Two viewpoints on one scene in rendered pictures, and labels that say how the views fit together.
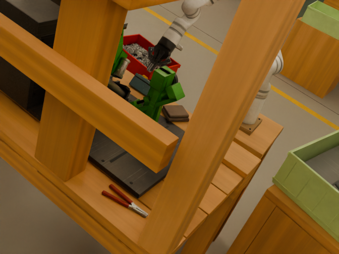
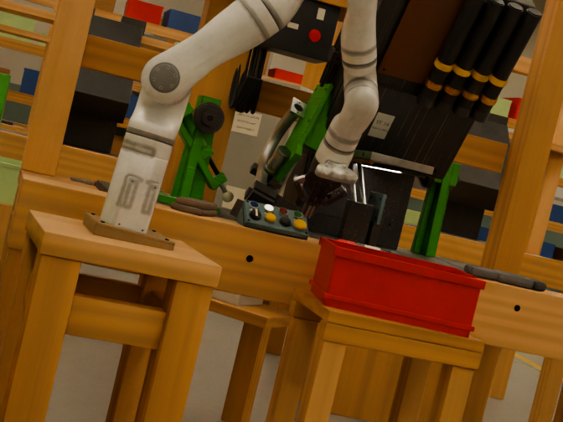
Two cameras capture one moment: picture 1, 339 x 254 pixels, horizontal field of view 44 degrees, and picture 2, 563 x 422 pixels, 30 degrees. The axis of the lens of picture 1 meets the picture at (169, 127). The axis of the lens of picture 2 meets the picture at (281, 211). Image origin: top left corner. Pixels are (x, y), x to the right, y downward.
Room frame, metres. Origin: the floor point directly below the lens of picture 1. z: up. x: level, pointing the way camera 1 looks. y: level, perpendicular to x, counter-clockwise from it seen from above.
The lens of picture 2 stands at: (3.42, -1.30, 1.05)
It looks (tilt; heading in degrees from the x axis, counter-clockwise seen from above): 2 degrees down; 142
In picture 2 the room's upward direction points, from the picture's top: 14 degrees clockwise
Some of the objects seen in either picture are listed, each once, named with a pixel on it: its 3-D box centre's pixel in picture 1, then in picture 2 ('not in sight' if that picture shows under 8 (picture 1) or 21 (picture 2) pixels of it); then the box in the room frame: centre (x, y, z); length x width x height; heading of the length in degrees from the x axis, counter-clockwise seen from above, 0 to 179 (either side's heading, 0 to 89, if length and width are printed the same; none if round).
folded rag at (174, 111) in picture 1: (175, 113); (194, 206); (1.47, 0.00, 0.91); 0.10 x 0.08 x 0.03; 125
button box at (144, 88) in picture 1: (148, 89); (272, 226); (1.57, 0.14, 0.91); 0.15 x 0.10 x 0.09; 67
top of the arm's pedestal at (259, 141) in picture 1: (242, 125); (118, 246); (1.72, -0.32, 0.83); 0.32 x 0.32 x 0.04; 71
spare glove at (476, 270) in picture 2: not in sight; (502, 276); (1.79, 0.70, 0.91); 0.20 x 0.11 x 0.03; 59
